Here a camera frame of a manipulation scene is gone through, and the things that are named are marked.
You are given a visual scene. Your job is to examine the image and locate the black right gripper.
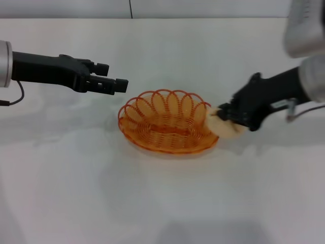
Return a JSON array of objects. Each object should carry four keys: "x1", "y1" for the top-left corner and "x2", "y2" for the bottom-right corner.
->
[{"x1": 215, "y1": 66, "x2": 309, "y2": 132}]

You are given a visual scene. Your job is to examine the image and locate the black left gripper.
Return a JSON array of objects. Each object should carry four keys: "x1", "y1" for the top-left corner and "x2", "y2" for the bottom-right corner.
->
[{"x1": 12, "y1": 51, "x2": 129, "y2": 95}]

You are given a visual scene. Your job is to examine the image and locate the beige bread bun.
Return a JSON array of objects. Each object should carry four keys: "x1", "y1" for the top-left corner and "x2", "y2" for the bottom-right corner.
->
[{"x1": 207, "y1": 106, "x2": 247, "y2": 140}]

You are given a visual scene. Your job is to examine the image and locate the orange yellow woven plastic basket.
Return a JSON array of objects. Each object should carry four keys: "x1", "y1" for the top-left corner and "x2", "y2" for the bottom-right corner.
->
[{"x1": 117, "y1": 88, "x2": 220, "y2": 154}]

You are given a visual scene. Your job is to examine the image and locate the grey right arm cable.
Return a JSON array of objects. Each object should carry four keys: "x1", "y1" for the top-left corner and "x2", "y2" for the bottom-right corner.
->
[{"x1": 286, "y1": 98, "x2": 325, "y2": 123}]

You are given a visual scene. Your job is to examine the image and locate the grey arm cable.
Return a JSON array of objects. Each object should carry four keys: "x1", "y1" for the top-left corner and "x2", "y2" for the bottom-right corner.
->
[
  {"x1": 0, "y1": 80, "x2": 25, "y2": 107},
  {"x1": 286, "y1": 98, "x2": 325, "y2": 123}
]

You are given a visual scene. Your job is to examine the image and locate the grey left arm cable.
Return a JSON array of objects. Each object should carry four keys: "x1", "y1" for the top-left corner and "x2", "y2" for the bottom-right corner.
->
[{"x1": 0, "y1": 80, "x2": 25, "y2": 107}]

